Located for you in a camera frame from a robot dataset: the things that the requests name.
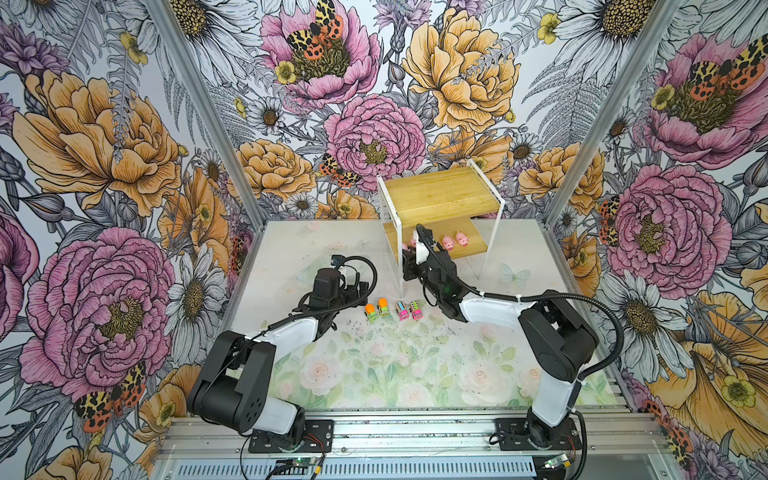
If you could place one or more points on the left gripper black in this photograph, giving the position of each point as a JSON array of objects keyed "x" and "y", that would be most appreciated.
[{"x": 353, "y": 301}]

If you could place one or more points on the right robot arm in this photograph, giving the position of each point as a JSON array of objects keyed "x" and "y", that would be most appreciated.
[{"x": 560, "y": 338}]

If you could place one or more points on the green pink toy bus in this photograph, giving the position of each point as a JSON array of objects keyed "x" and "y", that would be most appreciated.
[{"x": 416, "y": 310}]

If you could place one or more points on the orange green toy truck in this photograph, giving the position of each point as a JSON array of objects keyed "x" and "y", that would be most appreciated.
[
  {"x": 371, "y": 313},
  {"x": 383, "y": 308}
]

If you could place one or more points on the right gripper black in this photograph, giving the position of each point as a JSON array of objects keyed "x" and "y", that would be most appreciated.
[{"x": 409, "y": 264}]

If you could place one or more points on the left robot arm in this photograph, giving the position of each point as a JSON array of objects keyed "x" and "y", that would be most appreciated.
[{"x": 232, "y": 388}]

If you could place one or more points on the blue pink toy bus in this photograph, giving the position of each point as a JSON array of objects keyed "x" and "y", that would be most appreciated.
[{"x": 402, "y": 311}]

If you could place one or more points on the two-tier bamboo shelf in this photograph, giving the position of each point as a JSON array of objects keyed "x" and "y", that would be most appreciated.
[{"x": 446, "y": 202}]

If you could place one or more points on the aluminium front rail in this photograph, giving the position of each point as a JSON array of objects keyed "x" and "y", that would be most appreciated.
[{"x": 611, "y": 431}]

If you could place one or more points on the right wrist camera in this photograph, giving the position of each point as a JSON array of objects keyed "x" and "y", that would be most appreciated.
[{"x": 422, "y": 252}]

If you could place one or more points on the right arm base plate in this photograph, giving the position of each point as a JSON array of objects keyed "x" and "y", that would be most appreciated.
[{"x": 524, "y": 434}]

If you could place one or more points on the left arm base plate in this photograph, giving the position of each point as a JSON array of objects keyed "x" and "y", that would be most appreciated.
[{"x": 315, "y": 436}]

